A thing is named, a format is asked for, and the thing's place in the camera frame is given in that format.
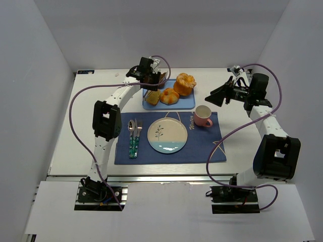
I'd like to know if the brown chocolate croissant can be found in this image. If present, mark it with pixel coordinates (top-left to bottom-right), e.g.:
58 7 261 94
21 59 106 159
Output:
157 72 167 89

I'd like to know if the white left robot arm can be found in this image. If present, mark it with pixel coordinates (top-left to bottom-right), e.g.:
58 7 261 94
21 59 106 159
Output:
87 55 164 183

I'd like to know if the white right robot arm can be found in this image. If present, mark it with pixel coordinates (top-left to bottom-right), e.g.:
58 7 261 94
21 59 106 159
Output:
205 73 301 189

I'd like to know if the yellow bread slice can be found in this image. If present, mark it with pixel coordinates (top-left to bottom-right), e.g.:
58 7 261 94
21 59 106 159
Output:
146 90 161 106

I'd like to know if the pink mug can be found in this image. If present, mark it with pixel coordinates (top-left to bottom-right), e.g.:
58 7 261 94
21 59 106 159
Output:
193 105 213 128

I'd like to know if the orange striped round bun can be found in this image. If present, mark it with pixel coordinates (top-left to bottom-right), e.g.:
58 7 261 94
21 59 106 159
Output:
159 88 180 105

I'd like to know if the sugar-topped tall orange bun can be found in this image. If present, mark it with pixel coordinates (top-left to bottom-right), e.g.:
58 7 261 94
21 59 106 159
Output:
173 73 196 96

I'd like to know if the light blue tray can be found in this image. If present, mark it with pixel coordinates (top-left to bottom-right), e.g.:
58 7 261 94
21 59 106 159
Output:
142 90 195 110

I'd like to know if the blue cloth placemat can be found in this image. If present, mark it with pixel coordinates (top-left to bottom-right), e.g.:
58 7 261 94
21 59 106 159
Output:
114 111 222 165

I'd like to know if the cream and blue plate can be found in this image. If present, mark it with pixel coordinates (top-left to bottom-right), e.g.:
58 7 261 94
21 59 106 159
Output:
147 117 188 154

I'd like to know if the blue label sticker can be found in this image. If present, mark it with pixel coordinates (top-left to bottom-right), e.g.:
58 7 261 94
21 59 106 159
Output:
77 70 94 75

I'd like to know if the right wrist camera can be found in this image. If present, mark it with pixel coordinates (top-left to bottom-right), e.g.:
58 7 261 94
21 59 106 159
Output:
229 66 244 78

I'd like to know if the fork with green handle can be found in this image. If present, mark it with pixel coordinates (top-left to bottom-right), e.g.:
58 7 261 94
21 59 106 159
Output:
135 120 143 158

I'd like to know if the spoon with green handle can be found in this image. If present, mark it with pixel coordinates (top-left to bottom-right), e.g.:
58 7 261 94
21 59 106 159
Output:
128 119 135 159

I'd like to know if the knife with green handle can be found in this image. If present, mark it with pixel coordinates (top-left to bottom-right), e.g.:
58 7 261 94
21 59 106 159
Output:
132 119 138 158

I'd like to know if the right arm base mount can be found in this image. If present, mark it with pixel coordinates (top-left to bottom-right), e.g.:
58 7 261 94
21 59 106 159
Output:
205 186 260 214

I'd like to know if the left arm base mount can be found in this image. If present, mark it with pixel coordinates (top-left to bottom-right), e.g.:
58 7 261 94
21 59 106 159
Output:
74 177 125 211

